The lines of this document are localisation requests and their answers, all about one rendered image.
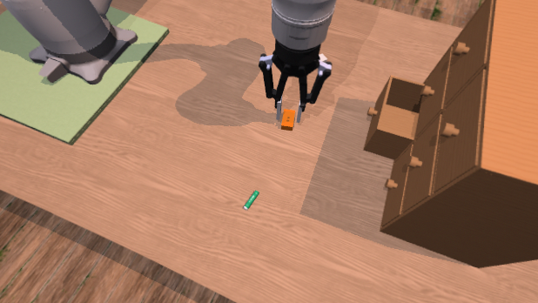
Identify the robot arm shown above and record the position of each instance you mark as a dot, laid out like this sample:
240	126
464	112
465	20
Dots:
81	41

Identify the orange nine-volt battery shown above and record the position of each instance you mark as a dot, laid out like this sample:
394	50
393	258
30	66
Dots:
287	120

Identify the green aaa battery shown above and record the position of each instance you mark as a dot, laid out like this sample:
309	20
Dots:
251	199

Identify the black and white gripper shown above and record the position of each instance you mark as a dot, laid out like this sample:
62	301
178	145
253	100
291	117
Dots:
285	58

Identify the brown wooden drawer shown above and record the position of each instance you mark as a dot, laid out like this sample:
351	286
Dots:
393	127
470	59
433	103
396	190
459	153
420	178

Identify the brown wooden chest of drawers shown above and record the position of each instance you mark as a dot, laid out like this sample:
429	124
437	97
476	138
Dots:
489	215

